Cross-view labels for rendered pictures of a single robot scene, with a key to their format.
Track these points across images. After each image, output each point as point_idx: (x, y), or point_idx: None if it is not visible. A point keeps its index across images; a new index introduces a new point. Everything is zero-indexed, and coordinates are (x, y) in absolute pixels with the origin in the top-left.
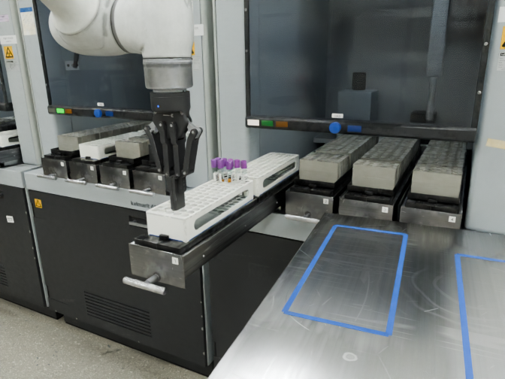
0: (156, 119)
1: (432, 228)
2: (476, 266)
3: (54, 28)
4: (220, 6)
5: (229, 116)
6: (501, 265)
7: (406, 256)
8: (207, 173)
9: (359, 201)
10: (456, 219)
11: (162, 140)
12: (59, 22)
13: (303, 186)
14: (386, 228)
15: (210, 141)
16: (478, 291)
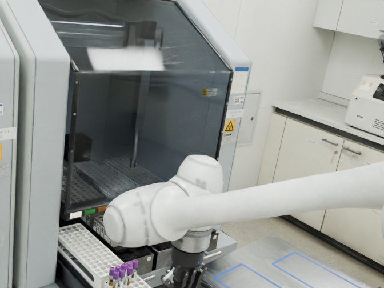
0: (179, 271)
1: (239, 252)
2: (286, 267)
3: (143, 235)
4: (40, 108)
5: (40, 215)
6: (287, 260)
7: (267, 278)
8: (6, 281)
9: (170, 248)
10: (216, 236)
11: (183, 286)
12: (176, 234)
13: (124, 254)
14: (230, 264)
15: (12, 246)
16: (307, 280)
